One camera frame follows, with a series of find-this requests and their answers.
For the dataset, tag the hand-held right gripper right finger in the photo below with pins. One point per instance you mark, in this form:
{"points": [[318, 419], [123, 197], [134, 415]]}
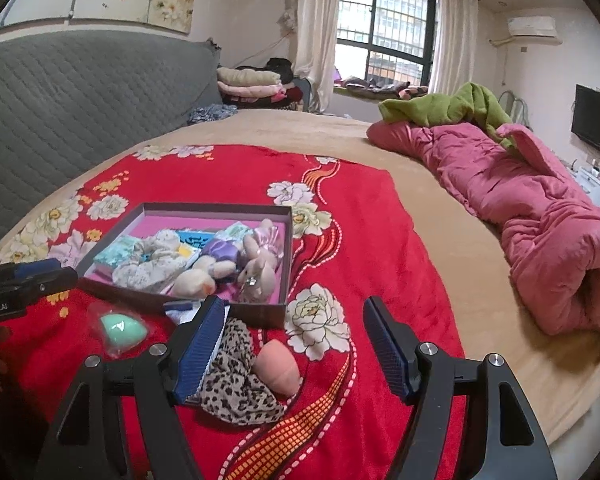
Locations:
{"points": [[387, 350]]}

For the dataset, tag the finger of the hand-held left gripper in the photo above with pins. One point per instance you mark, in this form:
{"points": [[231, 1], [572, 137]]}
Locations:
{"points": [[55, 281], [40, 266]]}

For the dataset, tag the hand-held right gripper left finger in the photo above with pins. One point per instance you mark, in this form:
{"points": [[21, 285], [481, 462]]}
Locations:
{"points": [[200, 350]]}

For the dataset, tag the leopard print cloth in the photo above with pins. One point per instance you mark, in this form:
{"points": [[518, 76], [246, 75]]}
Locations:
{"points": [[235, 390]]}

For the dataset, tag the beige plush toy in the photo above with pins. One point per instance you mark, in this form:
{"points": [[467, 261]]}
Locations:
{"points": [[195, 282]]}

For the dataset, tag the grey cardboard box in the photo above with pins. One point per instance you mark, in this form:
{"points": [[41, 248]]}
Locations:
{"points": [[260, 317]]}

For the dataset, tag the pink makeup sponge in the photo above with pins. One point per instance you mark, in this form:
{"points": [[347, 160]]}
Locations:
{"points": [[277, 370]]}

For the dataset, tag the green makeup sponge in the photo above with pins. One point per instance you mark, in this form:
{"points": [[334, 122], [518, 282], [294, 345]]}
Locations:
{"points": [[122, 327]]}

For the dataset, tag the cream floral scrunchie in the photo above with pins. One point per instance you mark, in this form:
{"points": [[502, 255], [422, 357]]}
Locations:
{"points": [[150, 265]]}

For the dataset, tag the purple satin scrunchie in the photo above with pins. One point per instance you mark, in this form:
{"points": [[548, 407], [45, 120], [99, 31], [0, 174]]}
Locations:
{"points": [[220, 252]]}

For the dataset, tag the long-eared plush bunny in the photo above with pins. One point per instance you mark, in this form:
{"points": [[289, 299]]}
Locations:
{"points": [[260, 270]]}

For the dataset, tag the yellow sponge packet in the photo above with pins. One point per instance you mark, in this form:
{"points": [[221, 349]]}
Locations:
{"points": [[184, 251]]}

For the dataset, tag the small blue white packet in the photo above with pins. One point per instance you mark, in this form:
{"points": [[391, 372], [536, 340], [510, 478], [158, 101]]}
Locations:
{"points": [[180, 312]]}

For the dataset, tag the blue tissue pack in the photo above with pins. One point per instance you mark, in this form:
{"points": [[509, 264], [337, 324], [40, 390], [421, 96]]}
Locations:
{"points": [[115, 257]]}

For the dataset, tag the red floral blanket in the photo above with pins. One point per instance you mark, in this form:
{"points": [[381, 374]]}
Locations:
{"points": [[370, 240]]}

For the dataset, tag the pink book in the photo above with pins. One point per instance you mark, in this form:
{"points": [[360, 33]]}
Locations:
{"points": [[152, 224]]}

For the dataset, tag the green tissue pack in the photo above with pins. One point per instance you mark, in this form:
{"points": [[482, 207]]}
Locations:
{"points": [[235, 232]]}

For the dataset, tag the beige bed sheet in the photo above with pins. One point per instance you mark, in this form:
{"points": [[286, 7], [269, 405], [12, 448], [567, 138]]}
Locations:
{"points": [[480, 260]]}

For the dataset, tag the grey quilted headboard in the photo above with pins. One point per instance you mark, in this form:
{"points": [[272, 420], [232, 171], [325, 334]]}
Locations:
{"points": [[80, 100]]}

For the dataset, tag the pink quilt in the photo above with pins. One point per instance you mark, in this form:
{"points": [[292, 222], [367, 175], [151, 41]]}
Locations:
{"points": [[530, 210]]}

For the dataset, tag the blue patterned cloth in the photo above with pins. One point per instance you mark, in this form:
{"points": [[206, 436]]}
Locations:
{"points": [[212, 114]]}

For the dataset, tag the green blanket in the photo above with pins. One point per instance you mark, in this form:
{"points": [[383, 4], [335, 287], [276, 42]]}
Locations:
{"points": [[440, 105]]}

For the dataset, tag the window seat bedding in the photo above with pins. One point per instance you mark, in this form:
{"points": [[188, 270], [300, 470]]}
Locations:
{"points": [[375, 86]]}

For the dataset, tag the pile of folded clothes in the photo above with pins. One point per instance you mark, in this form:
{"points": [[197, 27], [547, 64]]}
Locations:
{"points": [[250, 82]]}

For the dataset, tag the black television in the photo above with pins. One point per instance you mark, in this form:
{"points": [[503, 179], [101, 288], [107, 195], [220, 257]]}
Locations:
{"points": [[595, 120]]}

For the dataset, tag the white curtain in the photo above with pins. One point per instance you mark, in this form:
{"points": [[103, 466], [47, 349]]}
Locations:
{"points": [[452, 35], [315, 35]]}

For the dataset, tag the barred window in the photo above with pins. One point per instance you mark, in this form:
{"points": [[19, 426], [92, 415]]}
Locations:
{"points": [[385, 25]]}

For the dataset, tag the white air conditioner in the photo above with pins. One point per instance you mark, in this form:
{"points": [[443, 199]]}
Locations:
{"points": [[532, 26]]}

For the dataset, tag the metal chair frame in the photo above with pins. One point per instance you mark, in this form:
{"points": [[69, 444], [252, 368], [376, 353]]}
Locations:
{"points": [[517, 105]]}

